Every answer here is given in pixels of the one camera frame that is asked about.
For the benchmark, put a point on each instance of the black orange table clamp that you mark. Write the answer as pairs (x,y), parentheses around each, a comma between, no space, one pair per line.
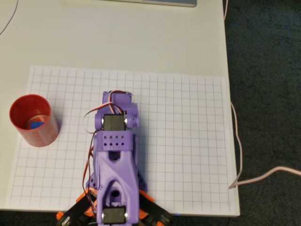
(73,209)
(155,209)

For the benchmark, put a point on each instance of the purple robot arm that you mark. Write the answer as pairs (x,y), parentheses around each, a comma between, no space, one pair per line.
(113,169)

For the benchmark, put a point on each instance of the white grid paper sheet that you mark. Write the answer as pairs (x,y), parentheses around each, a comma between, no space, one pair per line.
(183,131)

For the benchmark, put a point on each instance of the silver laptop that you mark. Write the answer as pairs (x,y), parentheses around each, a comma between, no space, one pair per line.
(164,2)

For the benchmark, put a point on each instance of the red cup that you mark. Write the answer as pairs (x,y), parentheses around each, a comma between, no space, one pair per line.
(40,139)

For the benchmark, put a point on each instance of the blue toy brick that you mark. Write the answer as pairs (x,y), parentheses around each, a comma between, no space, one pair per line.
(37,124)

